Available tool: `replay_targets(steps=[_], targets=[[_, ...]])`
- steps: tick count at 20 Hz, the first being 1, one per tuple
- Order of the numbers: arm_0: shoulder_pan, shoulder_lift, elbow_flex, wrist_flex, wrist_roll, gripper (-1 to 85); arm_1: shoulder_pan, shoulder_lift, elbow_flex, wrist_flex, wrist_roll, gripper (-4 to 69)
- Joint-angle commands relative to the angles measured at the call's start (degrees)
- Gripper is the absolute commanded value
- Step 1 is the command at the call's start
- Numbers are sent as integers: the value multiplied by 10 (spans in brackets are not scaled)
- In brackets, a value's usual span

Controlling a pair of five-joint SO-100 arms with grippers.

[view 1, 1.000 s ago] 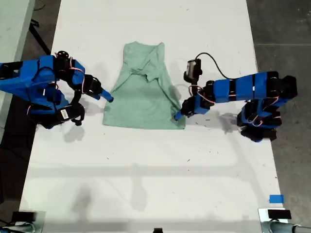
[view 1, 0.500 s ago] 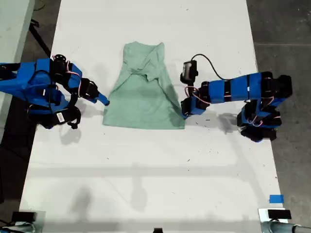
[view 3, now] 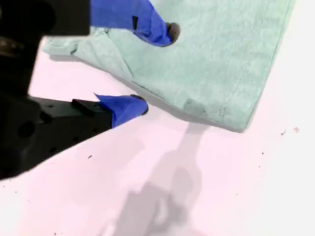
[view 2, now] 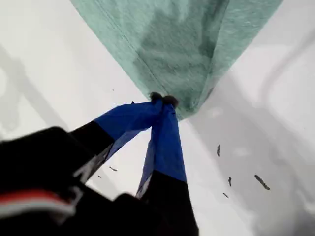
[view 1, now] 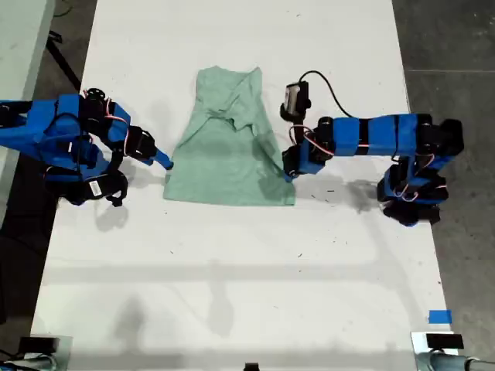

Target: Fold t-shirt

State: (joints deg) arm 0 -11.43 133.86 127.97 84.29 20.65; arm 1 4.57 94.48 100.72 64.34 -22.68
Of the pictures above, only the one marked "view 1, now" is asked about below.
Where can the white mounting plate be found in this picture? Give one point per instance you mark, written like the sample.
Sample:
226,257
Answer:
418,342

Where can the pale green T-shirt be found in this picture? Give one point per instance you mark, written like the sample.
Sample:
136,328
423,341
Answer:
224,170

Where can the pale grey side table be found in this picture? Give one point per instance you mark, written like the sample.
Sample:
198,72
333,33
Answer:
19,46

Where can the short black camera stalk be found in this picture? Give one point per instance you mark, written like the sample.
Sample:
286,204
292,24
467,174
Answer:
297,129
116,162

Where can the black camera box silver face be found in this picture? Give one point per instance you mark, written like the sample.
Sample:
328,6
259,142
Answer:
294,98

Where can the black stand leg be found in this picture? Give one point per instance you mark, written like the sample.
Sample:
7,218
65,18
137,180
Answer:
63,62

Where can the black camera box white label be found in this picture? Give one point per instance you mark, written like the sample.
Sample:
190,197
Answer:
96,188

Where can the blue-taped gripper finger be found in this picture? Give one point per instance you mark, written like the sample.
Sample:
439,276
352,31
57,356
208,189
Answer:
163,160
290,178

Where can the blue tape strip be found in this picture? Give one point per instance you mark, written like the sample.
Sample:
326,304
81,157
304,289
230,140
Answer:
440,317

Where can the blue and black robot arm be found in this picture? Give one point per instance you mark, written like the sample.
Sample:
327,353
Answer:
65,131
379,133

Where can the small black box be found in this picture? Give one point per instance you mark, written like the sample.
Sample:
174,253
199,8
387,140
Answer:
444,341
38,344

